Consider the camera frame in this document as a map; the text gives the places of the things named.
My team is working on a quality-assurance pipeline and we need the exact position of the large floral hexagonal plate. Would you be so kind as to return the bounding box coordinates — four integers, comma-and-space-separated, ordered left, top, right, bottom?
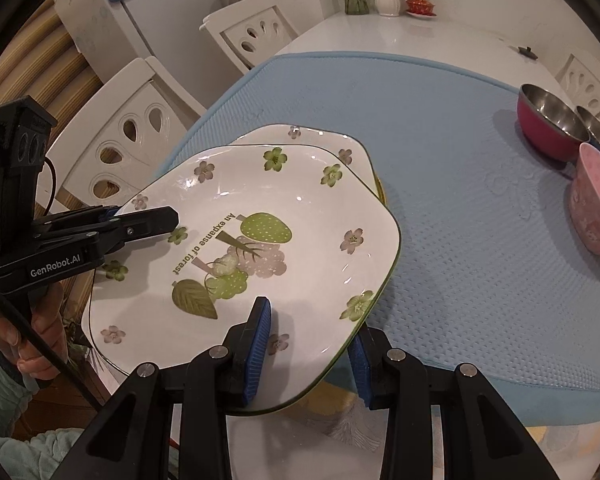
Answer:
83, 144, 401, 414

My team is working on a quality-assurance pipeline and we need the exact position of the gold rimmed blue plate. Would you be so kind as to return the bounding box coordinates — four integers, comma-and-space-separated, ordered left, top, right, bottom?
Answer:
282, 351, 384, 453

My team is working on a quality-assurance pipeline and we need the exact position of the person's left hand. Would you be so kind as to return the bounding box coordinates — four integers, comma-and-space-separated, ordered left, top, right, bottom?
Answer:
0, 282, 70, 382

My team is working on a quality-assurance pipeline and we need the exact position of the white chair far right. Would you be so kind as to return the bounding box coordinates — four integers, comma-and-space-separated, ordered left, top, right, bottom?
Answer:
556, 51, 600, 120

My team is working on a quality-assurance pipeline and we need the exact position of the red lidded pot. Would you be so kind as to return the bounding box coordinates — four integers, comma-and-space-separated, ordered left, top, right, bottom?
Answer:
405, 0, 437, 18

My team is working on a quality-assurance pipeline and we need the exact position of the white chair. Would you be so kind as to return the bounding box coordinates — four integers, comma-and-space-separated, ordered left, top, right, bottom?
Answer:
199, 0, 298, 74
35, 56, 206, 212
556, 51, 600, 120

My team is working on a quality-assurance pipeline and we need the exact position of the white chair near left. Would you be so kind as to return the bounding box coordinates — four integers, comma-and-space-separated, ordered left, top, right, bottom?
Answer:
35, 56, 206, 212

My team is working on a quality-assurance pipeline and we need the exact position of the white chair far left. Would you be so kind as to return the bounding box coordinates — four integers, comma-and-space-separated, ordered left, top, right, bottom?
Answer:
199, 0, 298, 74

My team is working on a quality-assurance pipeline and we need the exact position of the magenta steel bowl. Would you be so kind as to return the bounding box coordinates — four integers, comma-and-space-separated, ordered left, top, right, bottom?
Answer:
517, 84, 591, 162

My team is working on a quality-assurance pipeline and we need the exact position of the small floral hexagonal plate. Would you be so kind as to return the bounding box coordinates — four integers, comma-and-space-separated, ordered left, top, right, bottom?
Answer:
227, 123, 387, 212

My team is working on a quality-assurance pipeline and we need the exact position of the pink ceramic bowl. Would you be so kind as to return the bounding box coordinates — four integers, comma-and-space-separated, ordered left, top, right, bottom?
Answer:
568, 143, 600, 255

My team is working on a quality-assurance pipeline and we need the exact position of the white refrigerator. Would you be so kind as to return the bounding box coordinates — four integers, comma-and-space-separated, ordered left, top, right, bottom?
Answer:
54, 0, 240, 107

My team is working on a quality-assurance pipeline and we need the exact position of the light blue table mat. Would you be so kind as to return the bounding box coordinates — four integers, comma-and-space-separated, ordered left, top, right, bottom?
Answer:
162, 51, 600, 426

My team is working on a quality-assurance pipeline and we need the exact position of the small black object on table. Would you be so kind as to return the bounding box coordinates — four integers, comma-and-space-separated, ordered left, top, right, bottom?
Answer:
517, 47, 538, 61

